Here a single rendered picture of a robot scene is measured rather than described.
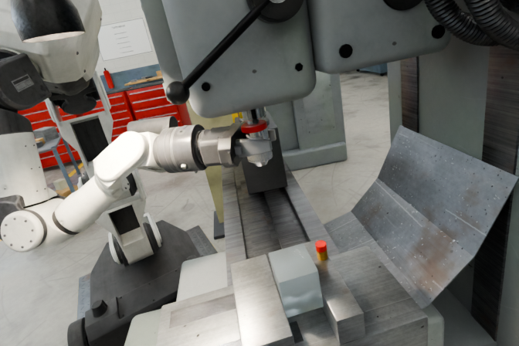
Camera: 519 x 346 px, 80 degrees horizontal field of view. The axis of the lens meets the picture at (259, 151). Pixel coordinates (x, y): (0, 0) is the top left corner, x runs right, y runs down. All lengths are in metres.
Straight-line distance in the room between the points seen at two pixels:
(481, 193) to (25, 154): 0.84
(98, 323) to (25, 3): 1.08
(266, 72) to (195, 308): 0.36
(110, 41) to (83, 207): 9.34
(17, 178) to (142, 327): 0.47
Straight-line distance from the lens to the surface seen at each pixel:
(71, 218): 0.71
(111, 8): 9.95
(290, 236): 0.72
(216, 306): 0.52
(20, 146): 0.76
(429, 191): 0.72
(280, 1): 0.41
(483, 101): 0.63
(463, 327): 0.84
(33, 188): 0.76
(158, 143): 0.59
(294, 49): 0.44
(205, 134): 0.57
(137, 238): 1.38
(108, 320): 1.32
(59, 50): 0.82
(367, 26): 0.45
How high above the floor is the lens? 1.41
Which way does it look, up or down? 20 degrees down
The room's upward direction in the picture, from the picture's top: 11 degrees counter-clockwise
